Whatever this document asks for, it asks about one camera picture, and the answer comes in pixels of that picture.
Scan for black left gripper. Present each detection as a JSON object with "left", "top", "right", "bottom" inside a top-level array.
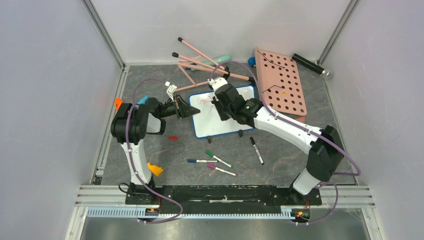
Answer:
[{"left": 157, "top": 94, "right": 200, "bottom": 119}]

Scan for blue framed whiteboard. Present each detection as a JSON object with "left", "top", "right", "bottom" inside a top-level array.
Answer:
[{"left": 188, "top": 90, "right": 253, "bottom": 139}]

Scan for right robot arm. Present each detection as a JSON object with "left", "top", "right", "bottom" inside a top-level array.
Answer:
[{"left": 209, "top": 82, "right": 344, "bottom": 204}]

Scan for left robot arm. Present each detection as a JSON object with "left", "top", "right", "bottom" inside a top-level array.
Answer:
[{"left": 110, "top": 94, "right": 201, "bottom": 205}]

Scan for black whiteboard marker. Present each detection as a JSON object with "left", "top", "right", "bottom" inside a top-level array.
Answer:
[{"left": 249, "top": 137, "right": 265, "bottom": 165}]

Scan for green whiteboard marker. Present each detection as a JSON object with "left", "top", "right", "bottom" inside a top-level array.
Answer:
[{"left": 205, "top": 150, "right": 233, "bottom": 168}]

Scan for blue whiteboard marker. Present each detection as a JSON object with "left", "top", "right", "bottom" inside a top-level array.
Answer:
[{"left": 187, "top": 159, "right": 218, "bottom": 163}]

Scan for pink whiteboard marker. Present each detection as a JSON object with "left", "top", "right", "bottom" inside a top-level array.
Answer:
[{"left": 206, "top": 164, "right": 238, "bottom": 177}]

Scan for pink folding stand legs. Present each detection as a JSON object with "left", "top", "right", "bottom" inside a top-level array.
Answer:
[{"left": 172, "top": 36, "right": 256, "bottom": 93}]

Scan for blue toy marker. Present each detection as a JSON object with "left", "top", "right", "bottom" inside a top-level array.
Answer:
[{"left": 137, "top": 95, "right": 149, "bottom": 105}]

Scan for mint green toy bottle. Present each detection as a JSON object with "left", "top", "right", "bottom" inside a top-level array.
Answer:
[{"left": 190, "top": 54, "right": 232, "bottom": 72}]

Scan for small blue toy car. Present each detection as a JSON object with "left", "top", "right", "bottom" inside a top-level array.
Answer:
[{"left": 247, "top": 57, "right": 256, "bottom": 68}]

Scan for pink perforated board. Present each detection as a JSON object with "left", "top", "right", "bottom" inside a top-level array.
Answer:
[{"left": 254, "top": 46, "right": 308, "bottom": 117}]

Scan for yellow orange wedge block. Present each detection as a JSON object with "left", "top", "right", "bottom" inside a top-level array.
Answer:
[{"left": 147, "top": 162, "right": 164, "bottom": 177}]

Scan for orange clip left edge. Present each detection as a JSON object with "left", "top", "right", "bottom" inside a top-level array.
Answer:
[{"left": 114, "top": 98, "right": 124, "bottom": 110}]

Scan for orange round tape measure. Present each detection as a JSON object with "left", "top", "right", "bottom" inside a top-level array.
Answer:
[{"left": 295, "top": 116, "right": 306, "bottom": 124}]

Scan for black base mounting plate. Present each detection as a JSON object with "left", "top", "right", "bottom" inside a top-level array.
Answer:
[{"left": 125, "top": 184, "right": 322, "bottom": 215}]

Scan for black flashlight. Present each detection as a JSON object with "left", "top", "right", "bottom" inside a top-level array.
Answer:
[{"left": 292, "top": 53, "right": 333, "bottom": 79}]

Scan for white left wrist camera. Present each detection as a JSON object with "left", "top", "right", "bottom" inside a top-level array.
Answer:
[{"left": 164, "top": 81, "right": 177, "bottom": 102}]

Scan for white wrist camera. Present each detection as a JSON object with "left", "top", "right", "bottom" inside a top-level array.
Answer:
[
  {"left": 207, "top": 77, "right": 230, "bottom": 97},
  {"left": 164, "top": 81, "right": 177, "bottom": 102}
]

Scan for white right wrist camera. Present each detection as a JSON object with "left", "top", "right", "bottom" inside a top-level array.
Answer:
[{"left": 207, "top": 77, "right": 230, "bottom": 97}]

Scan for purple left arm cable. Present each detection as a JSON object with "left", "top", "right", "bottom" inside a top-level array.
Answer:
[{"left": 124, "top": 79, "right": 185, "bottom": 225}]

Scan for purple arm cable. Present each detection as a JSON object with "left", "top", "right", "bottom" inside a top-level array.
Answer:
[
  {"left": 124, "top": 79, "right": 185, "bottom": 225},
  {"left": 208, "top": 60, "right": 362, "bottom": 227}
]

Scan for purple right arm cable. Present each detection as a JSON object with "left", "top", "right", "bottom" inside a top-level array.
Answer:
[{"left": 208, "top": 60, "right": 362, "bottom": 227}]

